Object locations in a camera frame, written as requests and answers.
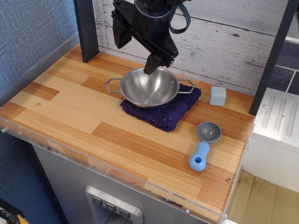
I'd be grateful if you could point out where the dark frame post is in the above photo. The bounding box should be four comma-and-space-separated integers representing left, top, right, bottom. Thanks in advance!
249, 0, 299, 116
73, 0, 99, 63

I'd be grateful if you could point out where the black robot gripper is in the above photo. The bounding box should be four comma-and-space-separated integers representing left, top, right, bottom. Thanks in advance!
112, 0, 179, 75

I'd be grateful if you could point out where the dark left frame post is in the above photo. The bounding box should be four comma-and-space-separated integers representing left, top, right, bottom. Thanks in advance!
73, 0, 99, 63

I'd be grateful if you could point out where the yellow black object bottom left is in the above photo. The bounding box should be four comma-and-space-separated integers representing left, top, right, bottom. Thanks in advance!
0, 199, 27, 224

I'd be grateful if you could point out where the clear acrylic table edge guard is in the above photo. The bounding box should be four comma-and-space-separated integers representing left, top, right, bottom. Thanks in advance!
0, 113, 254, 224

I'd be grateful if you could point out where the metal bowl with wire handles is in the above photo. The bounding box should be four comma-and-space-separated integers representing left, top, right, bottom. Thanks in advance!
105, 68, 195, 109

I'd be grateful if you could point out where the dark blue folded cloth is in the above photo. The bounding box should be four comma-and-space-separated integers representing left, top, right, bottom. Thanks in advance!
121, 87, 202, 132

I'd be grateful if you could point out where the blue grey robot cable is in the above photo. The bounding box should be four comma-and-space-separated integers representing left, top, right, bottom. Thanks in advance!
167, 2, 192, 34

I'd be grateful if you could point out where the grey scoop with blue handle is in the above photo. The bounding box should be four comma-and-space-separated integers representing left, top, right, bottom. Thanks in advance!
189, 122, 222, 171

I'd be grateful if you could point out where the dark right frame post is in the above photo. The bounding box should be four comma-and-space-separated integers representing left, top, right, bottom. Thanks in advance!
249, 0, 299, 116

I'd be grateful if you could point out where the silver dispenser button panel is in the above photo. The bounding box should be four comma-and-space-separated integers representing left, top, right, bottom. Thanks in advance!
85, 185, 143, 224

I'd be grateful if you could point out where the grey plastic cube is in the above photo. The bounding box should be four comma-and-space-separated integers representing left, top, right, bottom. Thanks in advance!
209, 86, 226, 106

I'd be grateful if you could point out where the white ribbed side unit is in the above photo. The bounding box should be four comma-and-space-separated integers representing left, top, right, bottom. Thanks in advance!
242, 88, 299, 191

